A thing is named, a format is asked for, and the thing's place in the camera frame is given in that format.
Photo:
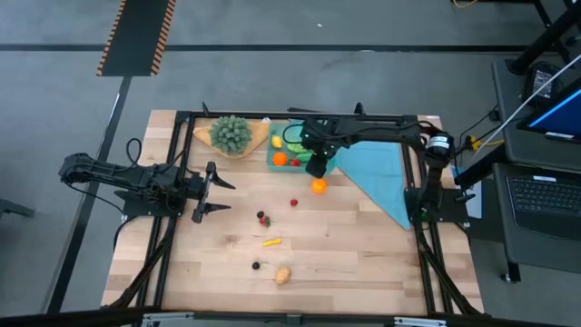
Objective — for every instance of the red toy raspberry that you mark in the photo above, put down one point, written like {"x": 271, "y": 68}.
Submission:
{"x": 294, "y": 202}

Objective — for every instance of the yellow toy lemon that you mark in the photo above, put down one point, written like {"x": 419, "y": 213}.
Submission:
{"x": 276, "y": 141}

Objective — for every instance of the dark grey desk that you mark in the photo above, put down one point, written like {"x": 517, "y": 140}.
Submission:
{"x": 544, "y": 254}

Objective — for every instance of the black aluminium table frame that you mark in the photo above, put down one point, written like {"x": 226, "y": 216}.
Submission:
{"x": 254, "y": 114}

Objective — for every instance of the black desk caster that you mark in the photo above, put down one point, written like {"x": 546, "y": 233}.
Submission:
{"x": 512, "y": 274}

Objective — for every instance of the yellow toy pepper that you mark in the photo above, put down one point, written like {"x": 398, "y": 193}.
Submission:
{"x": 272, "y": 242}

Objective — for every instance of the black stand leg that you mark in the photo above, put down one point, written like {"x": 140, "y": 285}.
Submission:
{"x": 544, "y": 41}

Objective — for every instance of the silver frame bracket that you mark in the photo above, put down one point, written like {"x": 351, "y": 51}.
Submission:
{"x": 168, "y": 320}
{"x": 420, "y": 323}

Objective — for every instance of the green toy star fruit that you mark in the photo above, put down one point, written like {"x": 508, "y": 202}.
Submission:
{"x": 296, "y": 148}

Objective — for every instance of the green potted plant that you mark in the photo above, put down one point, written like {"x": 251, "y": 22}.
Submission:
{"x": 230, "y": 134}

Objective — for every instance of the black orange-striped floor ramp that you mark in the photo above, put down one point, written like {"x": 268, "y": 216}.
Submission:
{"x": 136, "y": 36}

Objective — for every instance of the black laptop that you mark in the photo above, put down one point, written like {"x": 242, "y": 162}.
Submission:
{"x": 544, "y": 195}

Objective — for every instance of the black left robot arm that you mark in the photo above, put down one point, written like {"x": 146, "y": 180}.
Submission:
{"x": 113, "y": 175}

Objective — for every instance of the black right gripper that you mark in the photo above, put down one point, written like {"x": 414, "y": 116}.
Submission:
{"x": 318, "y": 165}

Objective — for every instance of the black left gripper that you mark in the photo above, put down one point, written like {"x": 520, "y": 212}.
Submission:
{"x": 204, "y": 191}

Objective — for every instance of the light blue cloth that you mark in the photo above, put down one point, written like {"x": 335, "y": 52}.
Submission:
{"x": 377, "y": 172}

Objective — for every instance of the red toy tomato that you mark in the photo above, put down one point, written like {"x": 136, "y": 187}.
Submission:
{"x": 295, "y": 162}

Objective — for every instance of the tan toy potato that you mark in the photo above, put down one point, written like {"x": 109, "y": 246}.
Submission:
{"x": 282, "y": 275}

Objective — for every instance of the ribbed orange toy tangerine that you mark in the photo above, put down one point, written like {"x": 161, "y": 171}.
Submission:
{"x": 279, "y": 158}

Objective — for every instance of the red toy strawberry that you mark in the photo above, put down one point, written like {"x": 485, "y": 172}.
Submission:
{"x": 265, "y": 221}

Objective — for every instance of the black chair leg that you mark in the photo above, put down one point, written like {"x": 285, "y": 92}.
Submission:
{"x": 13, "y": 208}

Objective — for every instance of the tan cloth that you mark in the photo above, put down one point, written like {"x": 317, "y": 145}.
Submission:
{"x": 258, "y": 134}

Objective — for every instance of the black labelled power brick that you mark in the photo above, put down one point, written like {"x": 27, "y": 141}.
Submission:
{"x": 540, "y": 84}

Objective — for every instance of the black toy cherry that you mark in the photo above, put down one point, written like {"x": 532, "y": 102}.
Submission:
{"x": 256, "y": 265}

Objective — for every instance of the monitor with blue screen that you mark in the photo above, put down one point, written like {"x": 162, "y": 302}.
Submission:
{"x": 558, "y": 118}

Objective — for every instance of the yellow power plug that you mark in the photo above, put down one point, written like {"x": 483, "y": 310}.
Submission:
{"x": 475, "y": 143}

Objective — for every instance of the teal translucent tupperware container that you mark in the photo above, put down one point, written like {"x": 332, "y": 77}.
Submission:
{"x": 285, "y": 131}

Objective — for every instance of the smooth orange toy fruit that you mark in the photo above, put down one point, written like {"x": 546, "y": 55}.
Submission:
{"x": 319, "y": 185}

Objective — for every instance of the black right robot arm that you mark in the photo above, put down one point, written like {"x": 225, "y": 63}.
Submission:
{"x": 386, "y": 131}

